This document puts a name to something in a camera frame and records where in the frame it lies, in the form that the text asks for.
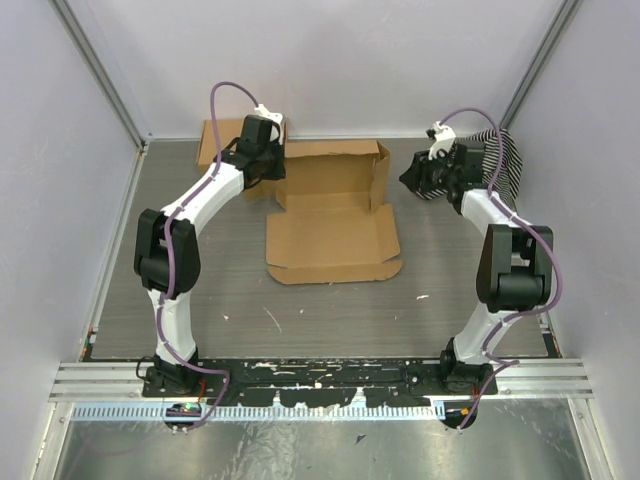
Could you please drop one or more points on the right aluminium corner post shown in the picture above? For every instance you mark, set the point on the right aluminium corner post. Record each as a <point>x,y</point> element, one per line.
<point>550,40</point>

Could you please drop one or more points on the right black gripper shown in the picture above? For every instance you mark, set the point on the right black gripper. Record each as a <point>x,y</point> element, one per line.
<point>415,177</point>

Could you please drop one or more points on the white slotted cable duct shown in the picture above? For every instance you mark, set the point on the white slotted cable duct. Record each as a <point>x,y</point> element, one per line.
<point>167,411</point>

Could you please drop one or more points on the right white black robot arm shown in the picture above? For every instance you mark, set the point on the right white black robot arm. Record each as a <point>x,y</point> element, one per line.
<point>514,274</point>

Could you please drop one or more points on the closed brown cardboard box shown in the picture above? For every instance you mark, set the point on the closed brown cardboard box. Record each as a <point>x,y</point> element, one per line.
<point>215,145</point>

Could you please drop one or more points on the aluminium front rail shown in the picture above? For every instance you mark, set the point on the aluminium front rail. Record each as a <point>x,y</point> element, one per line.
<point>532,378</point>

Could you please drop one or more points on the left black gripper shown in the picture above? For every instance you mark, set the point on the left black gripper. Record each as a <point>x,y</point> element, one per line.
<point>279,172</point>

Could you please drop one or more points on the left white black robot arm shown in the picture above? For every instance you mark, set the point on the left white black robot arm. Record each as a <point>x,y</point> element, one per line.
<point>167,257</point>

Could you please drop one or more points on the brown cardboard box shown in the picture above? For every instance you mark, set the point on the brown cardboard box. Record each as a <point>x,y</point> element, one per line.
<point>335,225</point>
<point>215,145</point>

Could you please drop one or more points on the aluminium corner post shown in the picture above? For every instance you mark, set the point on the aluminium corner post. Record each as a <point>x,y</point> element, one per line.
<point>96,67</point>
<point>550,40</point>

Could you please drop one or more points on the left aluminium corner post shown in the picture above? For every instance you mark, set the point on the left aluminium corner post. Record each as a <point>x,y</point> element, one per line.
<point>96,67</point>

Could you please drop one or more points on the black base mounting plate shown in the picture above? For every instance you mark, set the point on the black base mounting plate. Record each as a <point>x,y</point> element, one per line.
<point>319,382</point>

